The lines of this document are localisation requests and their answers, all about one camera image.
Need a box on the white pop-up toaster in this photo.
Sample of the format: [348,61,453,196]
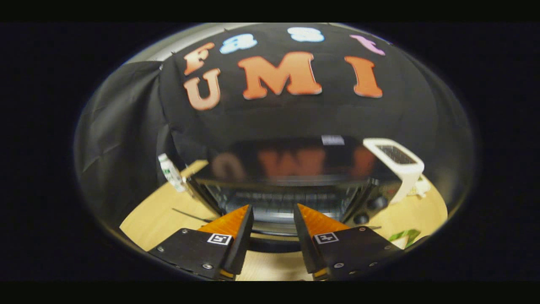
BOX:
[363,138,425,205]

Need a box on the small white green-label bottle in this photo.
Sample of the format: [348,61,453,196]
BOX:
[158,153,186,193]

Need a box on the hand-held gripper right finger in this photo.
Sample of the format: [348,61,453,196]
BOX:
[293,204,403,281]

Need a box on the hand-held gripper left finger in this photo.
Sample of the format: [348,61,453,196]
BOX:
[148,205,254,281]

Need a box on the black backdrop cloth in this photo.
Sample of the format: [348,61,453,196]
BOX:
[158,23,439,169]

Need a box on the dark grey side curtain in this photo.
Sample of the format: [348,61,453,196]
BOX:
[416,51,477,212]
[75,61,169,228]

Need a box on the black toaster oven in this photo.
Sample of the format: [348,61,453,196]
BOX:
[186,135,401,254]

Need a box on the white divided bean dish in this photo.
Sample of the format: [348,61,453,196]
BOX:
[411,175,432,199]

